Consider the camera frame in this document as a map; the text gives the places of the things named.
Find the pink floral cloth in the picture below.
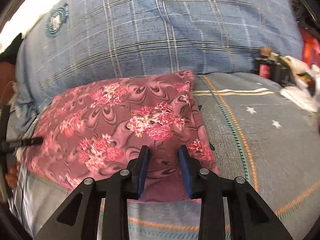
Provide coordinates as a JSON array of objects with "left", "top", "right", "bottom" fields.
[{"left": 22, "top": 70, "right": 218, "bottom": 203}]

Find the person's left hand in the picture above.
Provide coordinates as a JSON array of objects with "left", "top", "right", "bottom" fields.
[{"left": 5, "top": 166, "right": 18, "bottom": 189}]

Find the grey patterned bedsheet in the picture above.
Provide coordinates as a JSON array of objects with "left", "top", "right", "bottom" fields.
[{"left": 9, "top": 73, "right": 319, "bottom": 239}]

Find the white plastic bag pile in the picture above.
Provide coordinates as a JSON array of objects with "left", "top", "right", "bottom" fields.
[{"left": 278, "top": 56, "right": 319, "bottom": 113}]

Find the blue plaid pillow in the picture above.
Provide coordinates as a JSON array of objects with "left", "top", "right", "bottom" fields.
[{"left": 16, "top": 0, "right": 303, "bottom": 132}]

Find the red packet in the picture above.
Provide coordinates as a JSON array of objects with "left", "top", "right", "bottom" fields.
[{"left": 299, "top": 27, "right": 320, "bottom": 67}]

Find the black fuzzy garment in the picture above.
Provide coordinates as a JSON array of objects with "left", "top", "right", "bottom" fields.
[{"left": 290, "top": 0, "right": 319, "bottom": 29}]

